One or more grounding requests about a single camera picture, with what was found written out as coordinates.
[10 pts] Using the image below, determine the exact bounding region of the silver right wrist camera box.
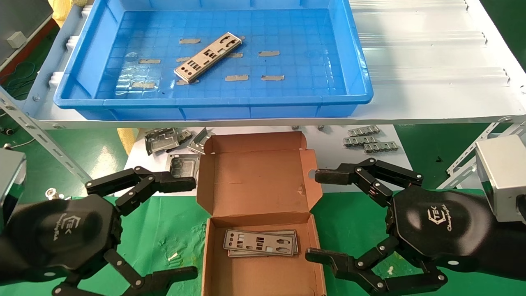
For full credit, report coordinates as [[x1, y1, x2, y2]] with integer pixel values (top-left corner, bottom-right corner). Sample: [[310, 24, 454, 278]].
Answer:
[[475, 135, 526, 224]]

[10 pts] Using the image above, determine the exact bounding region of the large bent metal bracket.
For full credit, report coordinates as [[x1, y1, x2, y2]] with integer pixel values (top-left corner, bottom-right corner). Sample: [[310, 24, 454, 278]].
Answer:
[[145, 128, 181, 155]]

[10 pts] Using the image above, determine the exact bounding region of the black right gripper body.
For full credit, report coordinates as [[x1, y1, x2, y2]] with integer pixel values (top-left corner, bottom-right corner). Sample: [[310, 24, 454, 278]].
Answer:
[[386, 186, 494, 272]]

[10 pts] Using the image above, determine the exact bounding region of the grey slotted shelf post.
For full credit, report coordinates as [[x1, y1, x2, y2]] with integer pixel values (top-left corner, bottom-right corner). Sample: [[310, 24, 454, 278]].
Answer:
[[0, 86, 93, 183], [436, 121, 526, 190]]

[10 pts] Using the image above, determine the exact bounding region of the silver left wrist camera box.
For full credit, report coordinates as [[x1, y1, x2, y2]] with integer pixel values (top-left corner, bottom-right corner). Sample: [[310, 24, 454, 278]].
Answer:
[[0, 148, 27, 224]]

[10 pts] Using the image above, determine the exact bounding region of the silver binder clip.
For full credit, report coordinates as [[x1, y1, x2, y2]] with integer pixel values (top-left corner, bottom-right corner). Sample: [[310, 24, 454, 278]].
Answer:
[[44, 187, 72, 201]]

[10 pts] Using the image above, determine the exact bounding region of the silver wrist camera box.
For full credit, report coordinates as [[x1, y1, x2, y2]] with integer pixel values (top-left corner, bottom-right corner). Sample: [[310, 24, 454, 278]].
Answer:
[[0, 148, 27, 224], [475, 135, 526, 224]]

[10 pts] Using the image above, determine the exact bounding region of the white wall socket box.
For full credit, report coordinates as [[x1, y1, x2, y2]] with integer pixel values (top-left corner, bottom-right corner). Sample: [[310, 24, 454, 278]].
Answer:
[[6, 31, 27, 49]]

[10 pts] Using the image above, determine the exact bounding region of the white floor cable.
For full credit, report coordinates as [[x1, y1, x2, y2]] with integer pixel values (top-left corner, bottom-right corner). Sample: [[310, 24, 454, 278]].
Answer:
[[0, 138, 35, 149]]

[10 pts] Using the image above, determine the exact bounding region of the long ribbed metal bracket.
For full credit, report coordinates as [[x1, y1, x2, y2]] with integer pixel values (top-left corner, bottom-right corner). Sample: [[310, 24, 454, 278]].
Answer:
[[348, 125, 381, 137], [343, 136, 377, 147], [364, 141, 399, 154]]

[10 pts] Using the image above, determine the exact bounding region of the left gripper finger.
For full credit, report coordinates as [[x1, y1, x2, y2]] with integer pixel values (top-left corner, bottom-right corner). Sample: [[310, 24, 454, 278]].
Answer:
[[85, 166, 196, 216], [53, 249, 198, 296]]

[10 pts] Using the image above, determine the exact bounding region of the angled metal bracket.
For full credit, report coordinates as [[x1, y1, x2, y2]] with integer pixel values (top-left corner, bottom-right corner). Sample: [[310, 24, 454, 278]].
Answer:
[[187, 127, 215, 155]]

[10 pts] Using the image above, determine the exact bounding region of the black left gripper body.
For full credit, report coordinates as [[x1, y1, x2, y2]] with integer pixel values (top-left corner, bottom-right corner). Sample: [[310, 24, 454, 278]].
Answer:
[[10, 194, 123, 284]]

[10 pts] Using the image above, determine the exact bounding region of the flat square metal plate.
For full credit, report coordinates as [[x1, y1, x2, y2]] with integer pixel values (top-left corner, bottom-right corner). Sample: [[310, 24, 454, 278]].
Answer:
[[165, 154, 201, 181]]

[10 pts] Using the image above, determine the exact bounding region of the yellow plastic bag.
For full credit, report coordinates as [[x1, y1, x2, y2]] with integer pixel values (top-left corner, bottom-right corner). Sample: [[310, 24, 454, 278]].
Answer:
[[117, 127, 138, 155], [47, 0, 87, 27]]

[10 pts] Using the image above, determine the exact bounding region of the silver computer shield plate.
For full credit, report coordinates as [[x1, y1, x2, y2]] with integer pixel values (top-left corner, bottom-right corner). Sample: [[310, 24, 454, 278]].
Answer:
[[227, 229, 300, 258], [223, 229, 296, 257], [174, 32, 243, 84]]

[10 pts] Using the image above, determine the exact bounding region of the brown cardboard box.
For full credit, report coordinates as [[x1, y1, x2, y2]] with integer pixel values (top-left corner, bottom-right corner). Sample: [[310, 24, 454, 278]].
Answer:
[[196, 131, 327, 296]]

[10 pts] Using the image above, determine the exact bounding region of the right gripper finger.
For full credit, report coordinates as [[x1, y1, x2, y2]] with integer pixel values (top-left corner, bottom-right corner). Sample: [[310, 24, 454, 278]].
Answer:
[[305, 235, 448, 294], [314, 158, 424, 207]]

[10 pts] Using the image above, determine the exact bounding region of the green table cloth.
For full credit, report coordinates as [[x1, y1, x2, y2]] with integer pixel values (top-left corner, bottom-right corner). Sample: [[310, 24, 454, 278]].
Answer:
[[0, 189, 526, 296]]

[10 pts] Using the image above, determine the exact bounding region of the blue plastic tray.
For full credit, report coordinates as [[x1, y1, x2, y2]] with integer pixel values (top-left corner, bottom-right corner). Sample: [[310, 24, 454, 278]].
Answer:
[[53, 0, 374, 120]]

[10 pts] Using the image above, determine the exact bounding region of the thin black floor cable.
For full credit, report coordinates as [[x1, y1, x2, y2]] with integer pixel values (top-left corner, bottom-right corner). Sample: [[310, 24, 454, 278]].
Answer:
[[0, 62, 42, 99]]

